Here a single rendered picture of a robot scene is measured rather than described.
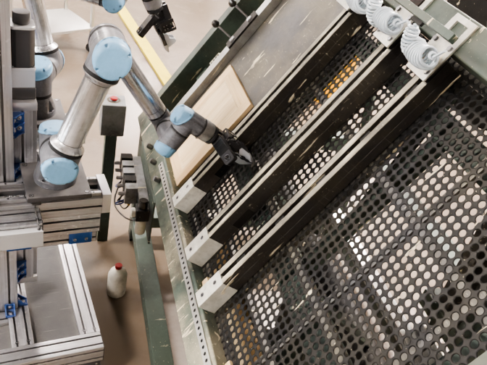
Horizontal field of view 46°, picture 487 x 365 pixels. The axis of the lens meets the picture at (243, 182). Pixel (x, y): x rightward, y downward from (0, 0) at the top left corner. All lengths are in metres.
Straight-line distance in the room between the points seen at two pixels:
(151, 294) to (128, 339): 0.25
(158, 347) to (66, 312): 0.46
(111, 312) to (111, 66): 1.66
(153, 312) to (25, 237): 0.98
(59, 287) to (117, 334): 0.38
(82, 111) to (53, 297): 1.26
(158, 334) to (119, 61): 1.47
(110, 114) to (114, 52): 1.23
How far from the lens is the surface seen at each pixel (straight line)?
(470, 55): 1.60
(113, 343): 2.98
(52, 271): 3.01
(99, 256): 3.40
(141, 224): 2.59
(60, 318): 2.80
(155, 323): 2.84
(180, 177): 2.48
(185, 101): 2.76
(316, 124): 1.87
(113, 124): 2.99
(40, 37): 2.57
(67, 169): 1.93
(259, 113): 2.14
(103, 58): 1.75
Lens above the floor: 2.33
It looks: 34 degrees down
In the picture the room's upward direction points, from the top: 14 degrees clockwise
